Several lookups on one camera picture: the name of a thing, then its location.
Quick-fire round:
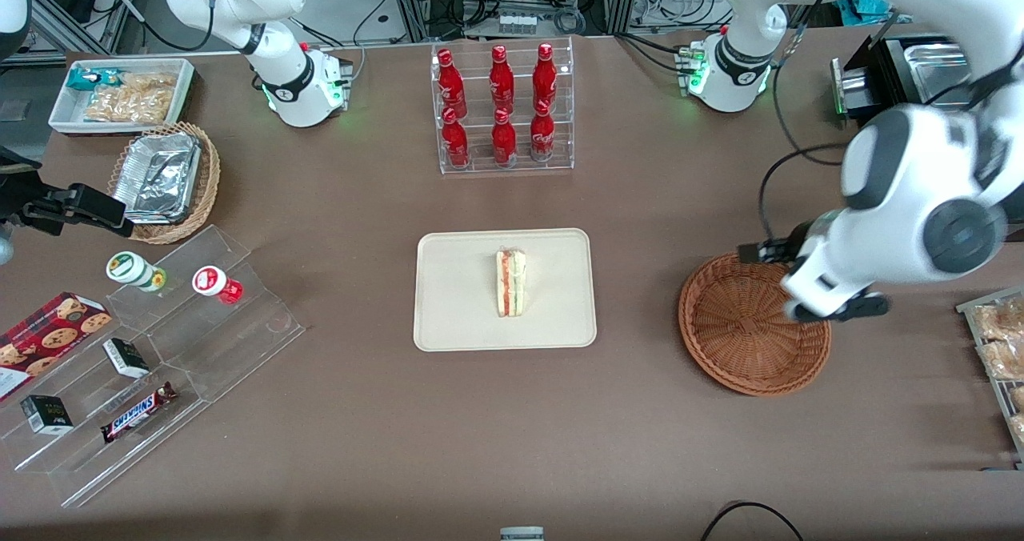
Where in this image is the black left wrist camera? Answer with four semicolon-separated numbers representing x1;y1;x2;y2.
737;221;810;267

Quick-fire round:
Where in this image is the beige plastic serving tray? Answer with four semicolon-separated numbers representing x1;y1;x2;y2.
413;228;598;353

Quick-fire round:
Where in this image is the light wicker basket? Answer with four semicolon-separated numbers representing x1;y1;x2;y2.
107;122;222;246

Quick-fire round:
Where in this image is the red lid yogurt cup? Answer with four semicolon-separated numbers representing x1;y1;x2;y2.
191;265;244;305

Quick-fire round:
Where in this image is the clear acrylic bottle rack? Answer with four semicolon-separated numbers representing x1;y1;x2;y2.
431;36;575;176

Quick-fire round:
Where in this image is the clear acrylic stepped display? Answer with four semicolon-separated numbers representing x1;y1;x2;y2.
0;224;307;509

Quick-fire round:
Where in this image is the small black box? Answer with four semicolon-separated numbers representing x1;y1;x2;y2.
19;394;74;435
102;337;151;379

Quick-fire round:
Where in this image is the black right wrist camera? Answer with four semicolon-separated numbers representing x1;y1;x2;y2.
0;147;134;239

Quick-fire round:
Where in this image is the triangle sandwich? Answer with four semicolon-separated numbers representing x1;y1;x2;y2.
494;246;528;319

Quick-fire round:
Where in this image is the black cable loop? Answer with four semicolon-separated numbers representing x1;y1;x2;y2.
699;500;806;541

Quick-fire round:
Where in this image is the black countertop appliance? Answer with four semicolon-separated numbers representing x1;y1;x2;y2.
830;32;1024;244

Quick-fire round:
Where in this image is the red cola bottle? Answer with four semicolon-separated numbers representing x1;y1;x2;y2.
437;49;468;119
532;42;558;111
441;108;471;169
489;45;516;114
530;99;556;163
490;107;518;166

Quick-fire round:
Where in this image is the white rectangular snack bin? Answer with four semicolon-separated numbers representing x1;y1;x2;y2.
48;58;198;137

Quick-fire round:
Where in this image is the aluminium foil tray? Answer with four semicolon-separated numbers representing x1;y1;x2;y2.
111;132;202;226

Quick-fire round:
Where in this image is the stainless steel pan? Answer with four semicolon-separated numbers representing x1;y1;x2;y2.
902;40;974;108

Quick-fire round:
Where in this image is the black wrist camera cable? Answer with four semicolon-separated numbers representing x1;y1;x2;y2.
756;142;854;246

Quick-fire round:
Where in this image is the red plaid cookie box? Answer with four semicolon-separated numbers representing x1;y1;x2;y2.
0;291;114;403

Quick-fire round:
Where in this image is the Snickers chocolate bar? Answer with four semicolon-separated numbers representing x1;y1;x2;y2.
100;381;178;444

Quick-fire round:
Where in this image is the green lid yogurt cup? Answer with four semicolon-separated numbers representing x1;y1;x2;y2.
106;250;168;293

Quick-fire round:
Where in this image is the clear bag of crackers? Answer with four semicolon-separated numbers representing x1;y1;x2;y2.
83;72;178;124

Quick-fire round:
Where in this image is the grey wire tray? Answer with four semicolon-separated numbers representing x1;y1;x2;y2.
955;284;1024;471

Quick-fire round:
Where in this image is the teal snack packet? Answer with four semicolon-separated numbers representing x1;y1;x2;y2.
66;66;122;93

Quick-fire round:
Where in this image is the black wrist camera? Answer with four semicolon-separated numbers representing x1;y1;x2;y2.
0;147;134;239
737;221;810;267

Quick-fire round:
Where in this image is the round brown wicker basket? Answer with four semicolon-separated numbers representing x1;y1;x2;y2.
678;252;832;398

